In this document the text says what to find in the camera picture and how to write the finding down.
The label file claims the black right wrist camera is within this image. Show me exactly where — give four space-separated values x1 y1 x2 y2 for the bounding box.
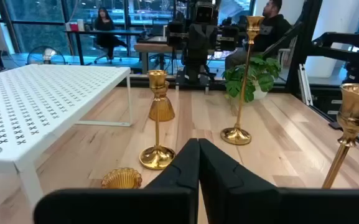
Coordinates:
193 0 220 25

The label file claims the amber ribbed glass candle holder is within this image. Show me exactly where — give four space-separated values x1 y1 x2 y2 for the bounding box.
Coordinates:
100 167 143 190
148 80 176 123

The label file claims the short gold candlestick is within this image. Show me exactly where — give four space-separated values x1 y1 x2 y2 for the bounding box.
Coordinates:
139 69 176 170

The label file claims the green monstera plant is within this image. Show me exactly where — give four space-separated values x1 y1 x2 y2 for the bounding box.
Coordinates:
221 54 282 103

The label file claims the tall gold candlestick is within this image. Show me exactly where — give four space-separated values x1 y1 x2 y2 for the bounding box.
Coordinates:
220 15 265 146

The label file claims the medium gold candlestick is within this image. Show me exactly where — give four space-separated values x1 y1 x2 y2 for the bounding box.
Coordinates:
321 83 359 190

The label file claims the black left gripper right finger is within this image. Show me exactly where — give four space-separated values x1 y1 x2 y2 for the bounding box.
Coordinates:
198 138 359 224

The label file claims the long black desk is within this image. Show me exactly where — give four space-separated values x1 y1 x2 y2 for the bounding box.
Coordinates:
63 29 146 66

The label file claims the black office chair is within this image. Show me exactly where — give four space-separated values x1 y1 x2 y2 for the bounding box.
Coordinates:
93 46 123 65

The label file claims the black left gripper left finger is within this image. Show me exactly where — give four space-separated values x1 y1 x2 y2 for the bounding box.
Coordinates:
32 138 200 224

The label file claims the person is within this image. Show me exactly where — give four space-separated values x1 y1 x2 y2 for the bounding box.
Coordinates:
93 6 129 62
224 0 294 71

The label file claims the round wire fan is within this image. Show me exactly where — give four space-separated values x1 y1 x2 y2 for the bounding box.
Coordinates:
26 45 67 65

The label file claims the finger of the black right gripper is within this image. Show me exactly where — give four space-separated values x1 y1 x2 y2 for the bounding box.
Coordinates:
187 24 203 60
202 24 218 60

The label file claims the silver aluminium profile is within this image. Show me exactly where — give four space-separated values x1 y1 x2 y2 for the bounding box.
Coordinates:
297 63 314 106

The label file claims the white perforated metal shelf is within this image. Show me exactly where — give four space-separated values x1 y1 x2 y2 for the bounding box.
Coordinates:
0 63 133 209

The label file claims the small wooden desk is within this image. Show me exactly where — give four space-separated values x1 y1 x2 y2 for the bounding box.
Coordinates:
134 42 174 75

